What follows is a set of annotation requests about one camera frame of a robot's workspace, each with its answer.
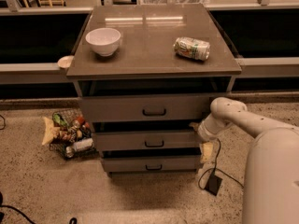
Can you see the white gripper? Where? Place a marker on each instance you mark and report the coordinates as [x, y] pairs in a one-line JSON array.
[[203, 133]]

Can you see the grey drawer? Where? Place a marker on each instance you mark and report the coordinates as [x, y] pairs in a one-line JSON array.
[[152, 164], [145, 107], [145, 140]]

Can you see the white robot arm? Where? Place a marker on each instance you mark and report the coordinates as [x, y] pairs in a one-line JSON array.
[[271, 190]]

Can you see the grey bottom drawer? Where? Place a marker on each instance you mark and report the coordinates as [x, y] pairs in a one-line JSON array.
[[152, 164]]

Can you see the grey drawer cabinet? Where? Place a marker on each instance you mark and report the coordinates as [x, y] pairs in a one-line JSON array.
[[145, 64]]

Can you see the grey top drawer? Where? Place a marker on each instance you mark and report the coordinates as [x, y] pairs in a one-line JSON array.
[[145, 107]]

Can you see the black floor box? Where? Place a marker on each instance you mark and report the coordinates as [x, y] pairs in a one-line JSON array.
[[213, 184]]

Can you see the crushed green white can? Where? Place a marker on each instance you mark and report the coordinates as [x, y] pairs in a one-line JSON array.
[[192, 48]]

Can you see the white plastic bottle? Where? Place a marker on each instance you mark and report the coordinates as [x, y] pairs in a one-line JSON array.
[[83, 144]]

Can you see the red capped bottle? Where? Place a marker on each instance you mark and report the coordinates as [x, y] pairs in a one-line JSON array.
[[79, 121]]

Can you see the white ceramic bowl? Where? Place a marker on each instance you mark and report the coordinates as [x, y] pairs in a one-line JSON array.
[[103, 41]]

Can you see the yellow chip bag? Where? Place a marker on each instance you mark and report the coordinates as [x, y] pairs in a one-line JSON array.
[[51, 131]]

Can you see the small round white dish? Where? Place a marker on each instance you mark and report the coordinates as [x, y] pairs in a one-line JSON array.
[[65, 61]]

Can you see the black wire basket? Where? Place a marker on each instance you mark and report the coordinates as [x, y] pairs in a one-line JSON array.
[[70, 133]]

